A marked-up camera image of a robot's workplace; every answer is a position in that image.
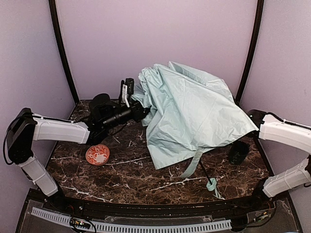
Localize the mint green folding umbrella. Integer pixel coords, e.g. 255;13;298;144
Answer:
131;60;259;200

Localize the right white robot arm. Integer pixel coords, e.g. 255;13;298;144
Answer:
247;110;311;200

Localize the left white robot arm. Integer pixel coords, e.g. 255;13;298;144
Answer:
2;94;150;197

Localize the orange patterned ceramic bowl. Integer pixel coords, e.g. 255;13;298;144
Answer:
86;144;110;166

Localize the dark green ceramic cup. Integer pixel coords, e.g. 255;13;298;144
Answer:
228;141;250;165

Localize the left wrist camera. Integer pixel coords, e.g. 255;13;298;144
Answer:
119;78;134;108

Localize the white slotted cable duct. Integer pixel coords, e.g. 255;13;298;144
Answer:
31;207;232;233

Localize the left black frame post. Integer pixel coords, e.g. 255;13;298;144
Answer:
48;0;80;104

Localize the black frame post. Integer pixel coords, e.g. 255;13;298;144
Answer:
235;0;264;105
48;0;80;104

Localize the black front table rail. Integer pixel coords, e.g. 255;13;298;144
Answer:
26;188;286;219

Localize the right black frame post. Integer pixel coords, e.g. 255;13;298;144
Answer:
235;0;264;105

